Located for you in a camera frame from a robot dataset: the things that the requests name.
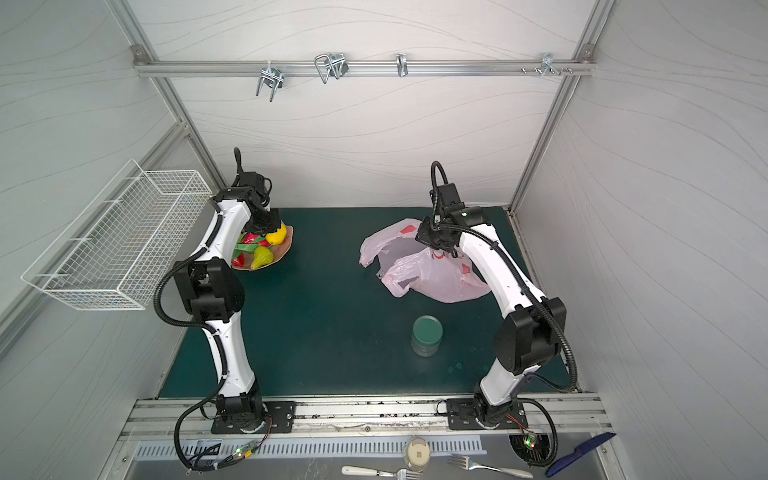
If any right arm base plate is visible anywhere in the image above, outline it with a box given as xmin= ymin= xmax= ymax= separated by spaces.
xmin=445 ymin=397 xmax=528 ymax=431

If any blue knife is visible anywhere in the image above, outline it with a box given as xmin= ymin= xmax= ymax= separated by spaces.
xmin=545 ymin=432 xmax=616 ymax=478

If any silver fork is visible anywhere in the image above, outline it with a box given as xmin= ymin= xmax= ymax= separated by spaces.
xmin=448 ymin=454 xmax=534 ymax=479

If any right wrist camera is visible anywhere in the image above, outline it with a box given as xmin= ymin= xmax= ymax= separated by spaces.
xmin=430 ymin=183 xmax=465 ymax=223

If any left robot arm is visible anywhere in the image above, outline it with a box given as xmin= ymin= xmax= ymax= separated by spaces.
xmin=154 ymin=186 xmax=282 ymax=429

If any white handled fork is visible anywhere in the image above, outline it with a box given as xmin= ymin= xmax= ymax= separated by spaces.
xmin=341 ymin=465 xmax=421 ymax=480

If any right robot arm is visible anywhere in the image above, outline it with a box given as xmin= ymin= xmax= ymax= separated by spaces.
xmin=416 ymin=208 xmax=566 ymax=428

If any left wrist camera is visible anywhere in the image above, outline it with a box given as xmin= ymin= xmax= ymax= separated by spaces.
xmin=233 ymin=171 xmax=272 ymax=201

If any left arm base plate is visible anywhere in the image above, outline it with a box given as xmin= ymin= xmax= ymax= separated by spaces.
xmin=211 ymin=401 xmax=297 ymax=435

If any white wire basket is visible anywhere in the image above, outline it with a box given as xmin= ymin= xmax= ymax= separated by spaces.
xmin=21 ymin=160 xmax=212 ymax=311

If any metal crossbar rail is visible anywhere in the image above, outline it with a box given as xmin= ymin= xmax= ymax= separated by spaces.
xmin=134 ymin=57 xmax=597 ymax=78

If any yellow-green pear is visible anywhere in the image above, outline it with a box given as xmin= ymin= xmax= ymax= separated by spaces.
xmin=250 ymin=246 xmax=274 ymax=271

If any red dragon fruit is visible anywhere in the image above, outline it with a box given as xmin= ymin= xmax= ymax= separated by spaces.
xmin=235 ymin=233 xmax=270 ymax=253

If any metal hook clamp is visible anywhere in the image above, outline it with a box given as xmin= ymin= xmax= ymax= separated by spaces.
xmin=255 ymin=61 xmax=284 ymax=102
xmin=313 ymin=52 xmax=349 ymax=84
xmin=520 ymin=53 xmax=573 ymax=77
xmin=395 ymin=53 xmax=408 ymax=78

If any left black cable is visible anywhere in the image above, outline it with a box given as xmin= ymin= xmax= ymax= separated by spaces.
xmin=152 ymin=197 xmax=271 ymax=473

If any white vent strip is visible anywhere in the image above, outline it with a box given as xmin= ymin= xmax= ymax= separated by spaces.
xmin=134 ymin=435 xmax=488 ymax=462

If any clear jar green lid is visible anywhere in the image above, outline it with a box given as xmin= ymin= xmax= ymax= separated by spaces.
xmin=411 ymin=315 xmax=444 ymax=358

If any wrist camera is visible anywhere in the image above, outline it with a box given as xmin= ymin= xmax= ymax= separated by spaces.
xmin=233 ymin=171 xmax=272 ymax=201
xmin=430 ymin=183 xmax=465 ymax=223

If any pink plastic bag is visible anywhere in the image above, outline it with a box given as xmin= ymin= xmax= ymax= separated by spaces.
xmin=359 ymin=218 xmax=491 ymax=304

